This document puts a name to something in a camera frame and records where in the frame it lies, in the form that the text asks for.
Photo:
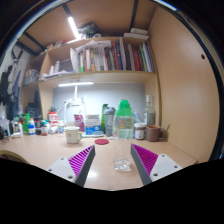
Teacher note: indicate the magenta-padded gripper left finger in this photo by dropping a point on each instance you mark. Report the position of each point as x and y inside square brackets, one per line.
[81, 160]

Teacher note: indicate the green canister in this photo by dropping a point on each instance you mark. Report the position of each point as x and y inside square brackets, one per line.
[26, 123]

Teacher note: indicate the dark bottle with green cap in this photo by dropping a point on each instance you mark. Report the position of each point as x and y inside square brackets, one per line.
[43, 129]

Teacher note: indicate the hanging clothes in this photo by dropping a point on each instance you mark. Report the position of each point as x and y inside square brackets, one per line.
[10, 86]

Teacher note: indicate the red and white canister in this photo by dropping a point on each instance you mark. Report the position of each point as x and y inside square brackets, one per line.
[52, 118]

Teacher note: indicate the brown mug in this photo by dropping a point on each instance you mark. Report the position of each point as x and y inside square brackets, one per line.
[153, 133]

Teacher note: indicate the blue and white carton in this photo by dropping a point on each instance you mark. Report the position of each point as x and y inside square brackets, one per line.
[92, 125]

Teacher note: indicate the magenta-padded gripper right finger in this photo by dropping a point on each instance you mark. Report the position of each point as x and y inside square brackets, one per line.
[146, 160]

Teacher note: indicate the ceiling light tube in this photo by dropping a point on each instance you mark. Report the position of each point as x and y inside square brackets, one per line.
[73, 27]

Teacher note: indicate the pink carton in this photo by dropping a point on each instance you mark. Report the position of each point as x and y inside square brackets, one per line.
[79, 122]

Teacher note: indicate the grey shaker bottle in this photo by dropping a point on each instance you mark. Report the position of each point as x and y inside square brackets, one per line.
[109, 121]

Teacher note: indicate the brown jar with white lid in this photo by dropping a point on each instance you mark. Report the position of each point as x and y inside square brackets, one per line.
[140, 131]

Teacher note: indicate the clear green-capped drink bottle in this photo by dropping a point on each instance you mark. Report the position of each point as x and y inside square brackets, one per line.
[123, 126]

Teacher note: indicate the light blue hairbrush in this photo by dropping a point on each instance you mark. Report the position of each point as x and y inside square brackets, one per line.
[95, 134]

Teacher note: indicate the under-shelf light tube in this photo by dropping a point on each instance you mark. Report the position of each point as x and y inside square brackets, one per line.
[76, 84]

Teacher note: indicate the wooden shelf unit with books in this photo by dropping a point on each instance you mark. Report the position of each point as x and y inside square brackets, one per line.
[110, 60]

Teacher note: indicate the clear glass bottle white cap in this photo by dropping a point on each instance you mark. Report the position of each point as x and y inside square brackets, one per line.
[149, 115]

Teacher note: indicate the white bottle with blue label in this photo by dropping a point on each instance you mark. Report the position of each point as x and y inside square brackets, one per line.
[31, 128]

